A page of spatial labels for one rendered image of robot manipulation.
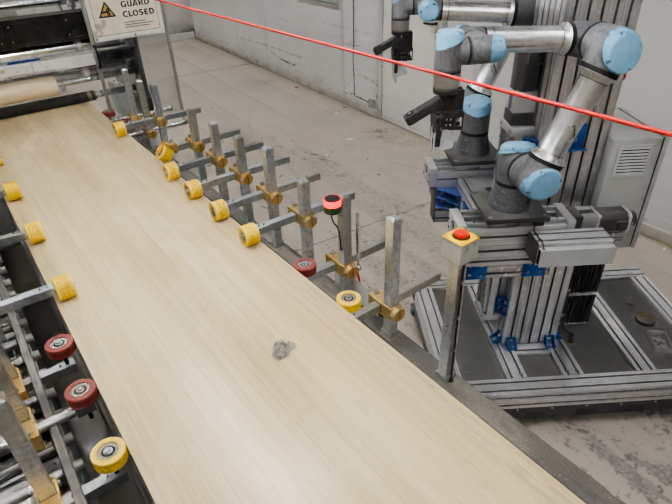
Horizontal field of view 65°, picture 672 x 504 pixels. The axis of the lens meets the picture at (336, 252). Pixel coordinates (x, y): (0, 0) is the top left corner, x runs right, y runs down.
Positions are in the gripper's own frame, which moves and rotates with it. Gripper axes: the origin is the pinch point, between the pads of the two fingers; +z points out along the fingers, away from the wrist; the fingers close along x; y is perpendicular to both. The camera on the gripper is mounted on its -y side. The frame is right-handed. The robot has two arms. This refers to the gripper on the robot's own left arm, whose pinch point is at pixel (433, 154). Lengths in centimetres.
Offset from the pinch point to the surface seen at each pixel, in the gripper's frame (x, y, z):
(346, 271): 6, -27, 46
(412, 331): 67, 12, 132
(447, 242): -32.9, -2.3, 11.0
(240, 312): -19, -62, 42
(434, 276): 4.6, 4.9, 49.4
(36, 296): -11, -126, 37
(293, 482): -79, -44, 42
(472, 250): -34.5, 4.1, 12.8
